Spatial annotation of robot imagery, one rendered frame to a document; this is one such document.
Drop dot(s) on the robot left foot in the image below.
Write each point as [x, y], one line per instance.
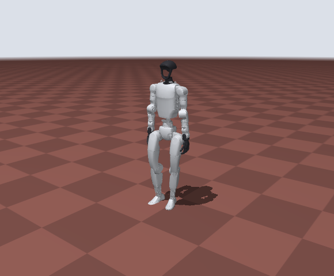
[171, 203]

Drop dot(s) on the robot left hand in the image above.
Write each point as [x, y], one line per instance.
[185, 144]

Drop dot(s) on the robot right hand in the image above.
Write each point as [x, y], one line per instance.
[149, 132]

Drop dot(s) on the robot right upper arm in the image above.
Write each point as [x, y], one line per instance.
[152, 107]

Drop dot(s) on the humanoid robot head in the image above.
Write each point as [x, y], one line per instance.
[169, 66]

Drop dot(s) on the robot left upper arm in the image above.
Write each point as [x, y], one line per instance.
[182, 92]

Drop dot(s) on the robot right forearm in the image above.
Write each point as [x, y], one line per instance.
[151, 120]

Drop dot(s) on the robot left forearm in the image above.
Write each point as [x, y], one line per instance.
[185, 126]

